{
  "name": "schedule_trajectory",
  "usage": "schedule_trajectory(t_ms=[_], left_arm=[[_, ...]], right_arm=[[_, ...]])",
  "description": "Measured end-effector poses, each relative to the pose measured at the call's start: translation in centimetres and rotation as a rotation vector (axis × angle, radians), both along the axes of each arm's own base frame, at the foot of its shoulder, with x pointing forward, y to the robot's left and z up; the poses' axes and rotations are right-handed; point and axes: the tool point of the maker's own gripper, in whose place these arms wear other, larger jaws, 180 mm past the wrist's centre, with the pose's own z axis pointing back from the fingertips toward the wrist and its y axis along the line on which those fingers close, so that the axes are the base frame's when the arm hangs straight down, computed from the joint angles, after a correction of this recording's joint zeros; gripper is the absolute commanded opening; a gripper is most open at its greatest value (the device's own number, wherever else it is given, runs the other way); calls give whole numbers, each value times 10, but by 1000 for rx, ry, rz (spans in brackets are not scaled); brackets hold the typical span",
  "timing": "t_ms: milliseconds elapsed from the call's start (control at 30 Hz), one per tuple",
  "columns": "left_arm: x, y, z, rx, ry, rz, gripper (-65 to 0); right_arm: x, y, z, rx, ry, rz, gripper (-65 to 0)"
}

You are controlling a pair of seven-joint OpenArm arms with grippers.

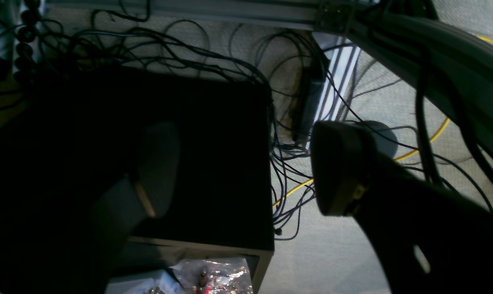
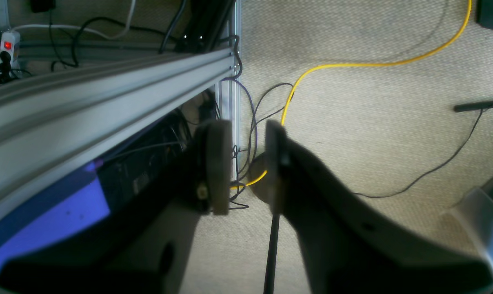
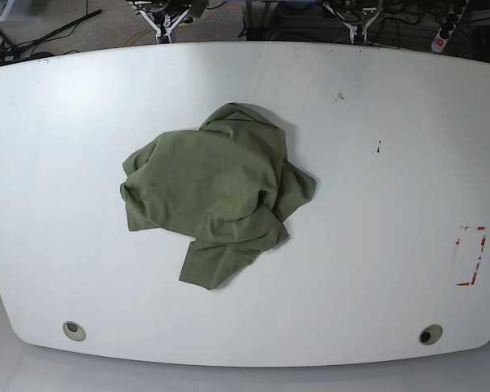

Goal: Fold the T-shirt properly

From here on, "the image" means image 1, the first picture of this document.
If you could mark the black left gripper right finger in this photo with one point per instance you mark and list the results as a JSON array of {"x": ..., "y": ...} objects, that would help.
[{"x": 429, "y": 240}]

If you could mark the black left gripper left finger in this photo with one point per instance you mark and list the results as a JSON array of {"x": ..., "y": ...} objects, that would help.
[{"x": 145, "y": 192}]

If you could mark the black box under table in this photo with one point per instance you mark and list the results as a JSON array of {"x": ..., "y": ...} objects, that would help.
[{"x": 109, "y": 172}]

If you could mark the clear plastic bag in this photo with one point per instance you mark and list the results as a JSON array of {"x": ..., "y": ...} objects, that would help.
[{"x": 214, "y": 276}]

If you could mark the aluminium frame rail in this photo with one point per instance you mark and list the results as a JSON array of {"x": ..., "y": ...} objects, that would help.
[{"x": 318, "y": 15}]

